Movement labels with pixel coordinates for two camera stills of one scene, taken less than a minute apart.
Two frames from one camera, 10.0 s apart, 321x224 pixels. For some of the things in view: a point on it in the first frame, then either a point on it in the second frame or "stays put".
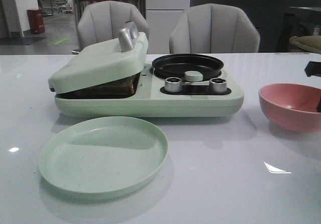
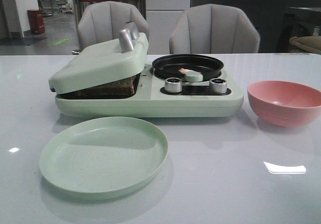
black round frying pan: x=175 y=66 stays put
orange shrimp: x=296 y=107 → x=183 y=71
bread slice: x=124 y=88 stays put
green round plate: x=103 y=157 stays put
